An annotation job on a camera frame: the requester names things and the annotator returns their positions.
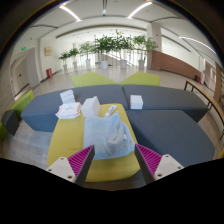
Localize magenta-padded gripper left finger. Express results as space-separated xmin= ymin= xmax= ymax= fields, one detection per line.
xmin=45 ymin=144 xmax=96 ymax=187

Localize light blue towel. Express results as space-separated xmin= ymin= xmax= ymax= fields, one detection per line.
xmin=82 ymin=111 xmax=137 ymax=161

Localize ceiling light strips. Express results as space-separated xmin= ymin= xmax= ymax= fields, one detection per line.
xmin=59 ymin=1 xmax=218 ymax=54

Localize yellow ottoman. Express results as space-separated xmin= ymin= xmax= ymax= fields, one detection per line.
xmin=46 ymin=103 xmax=142 ymax=183

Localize potted plants row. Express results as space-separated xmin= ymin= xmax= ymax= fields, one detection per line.
xmin=58 ymin=29 xmax=158 ymax=71

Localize small white box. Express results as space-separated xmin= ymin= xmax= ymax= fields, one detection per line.
xmin=129 ymin=94 xmax=144 ymax=110

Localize long green ottoman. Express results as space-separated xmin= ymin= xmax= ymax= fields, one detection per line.
xmin=0 ymin=89 xmax=34 ymax=141

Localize plastic wrapped wipes pack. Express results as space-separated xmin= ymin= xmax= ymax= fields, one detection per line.
xmin=55 ymin=101 xmax=83 ymax=120

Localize long blue ottoman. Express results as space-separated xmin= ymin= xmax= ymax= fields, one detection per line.
xmin=20 ymin=83 xmax=130 ymax=133

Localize white tissue stack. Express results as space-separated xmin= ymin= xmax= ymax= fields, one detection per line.
xmin=59 ymin=89 xmax=76 ymax=105

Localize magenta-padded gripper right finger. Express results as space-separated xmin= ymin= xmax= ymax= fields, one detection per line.
xmin=134 ymin=143 xmax=185 ymax=185

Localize black framed table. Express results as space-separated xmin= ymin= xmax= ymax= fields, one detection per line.
xmin=183 ymin=79 xmax=224 ymax=141

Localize large white box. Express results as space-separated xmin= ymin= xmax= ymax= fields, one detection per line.
xmin=80 ymin=95 xmax=102 ymax=119

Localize small white tube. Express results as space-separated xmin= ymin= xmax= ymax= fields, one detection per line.
xmin=104 ymin=104 xmax=118 ymax=118

